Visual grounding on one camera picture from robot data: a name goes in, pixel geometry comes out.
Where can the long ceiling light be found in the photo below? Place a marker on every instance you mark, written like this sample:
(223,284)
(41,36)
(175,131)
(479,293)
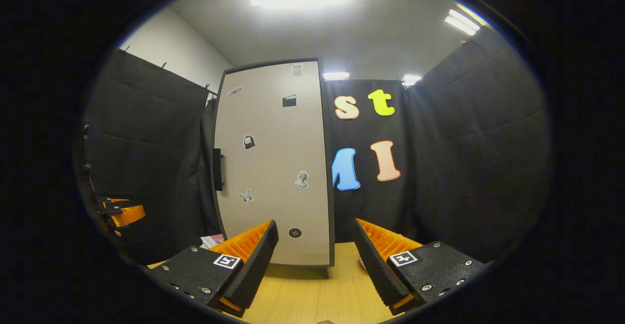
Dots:
(464,20)

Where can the grey cabinet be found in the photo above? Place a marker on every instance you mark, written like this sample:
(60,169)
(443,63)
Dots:
(332,192)

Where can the white book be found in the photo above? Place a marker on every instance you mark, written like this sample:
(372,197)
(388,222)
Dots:
(210,243)

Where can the black backdrop cloth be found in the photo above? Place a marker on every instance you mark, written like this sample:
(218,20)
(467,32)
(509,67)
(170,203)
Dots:
(464,168)

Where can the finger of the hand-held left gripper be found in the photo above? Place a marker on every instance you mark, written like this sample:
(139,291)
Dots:
(129,215)
(114,200)

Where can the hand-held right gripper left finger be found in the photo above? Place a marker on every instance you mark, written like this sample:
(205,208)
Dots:
(256,265)

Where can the pink book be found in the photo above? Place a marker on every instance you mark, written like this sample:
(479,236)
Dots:
(218,238)

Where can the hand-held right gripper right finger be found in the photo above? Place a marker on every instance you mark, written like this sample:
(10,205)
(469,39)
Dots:
(373,265)

